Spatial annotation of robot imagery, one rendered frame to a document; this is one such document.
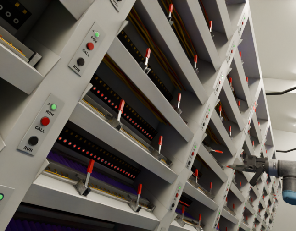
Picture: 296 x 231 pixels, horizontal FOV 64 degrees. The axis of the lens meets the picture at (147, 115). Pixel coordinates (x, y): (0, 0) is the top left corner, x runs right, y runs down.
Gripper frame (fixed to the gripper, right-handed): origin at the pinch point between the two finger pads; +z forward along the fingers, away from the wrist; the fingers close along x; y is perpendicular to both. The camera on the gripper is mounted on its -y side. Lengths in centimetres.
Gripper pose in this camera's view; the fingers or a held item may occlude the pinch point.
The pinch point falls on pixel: (230, 167)
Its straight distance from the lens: 153.3
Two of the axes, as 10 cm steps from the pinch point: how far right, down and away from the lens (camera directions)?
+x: -4.7, -4.6, -7.5
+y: 2.3, -8.9, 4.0
